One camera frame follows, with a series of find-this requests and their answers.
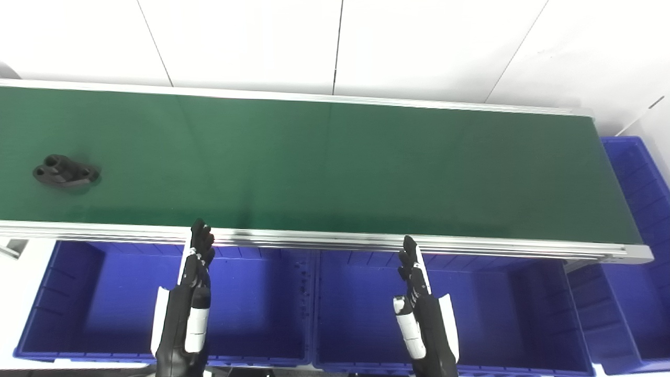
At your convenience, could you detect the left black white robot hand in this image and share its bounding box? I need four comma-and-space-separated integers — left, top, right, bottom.
151, 219, 216, 377

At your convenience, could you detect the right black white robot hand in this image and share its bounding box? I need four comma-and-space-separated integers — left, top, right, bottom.
393, 236, 460, 377

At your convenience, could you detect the black flanged metal part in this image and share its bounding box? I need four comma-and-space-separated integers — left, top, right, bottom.
32, 154, 101, 188

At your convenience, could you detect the blue plastic bin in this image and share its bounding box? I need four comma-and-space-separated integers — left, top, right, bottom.
13, 240, 317, 367
313, 250, 597, 377
568, 136, 670, 375

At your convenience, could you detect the green conveyor belt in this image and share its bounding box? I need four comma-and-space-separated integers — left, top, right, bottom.
0, 79, 655, 273
0, 86, 643, 247

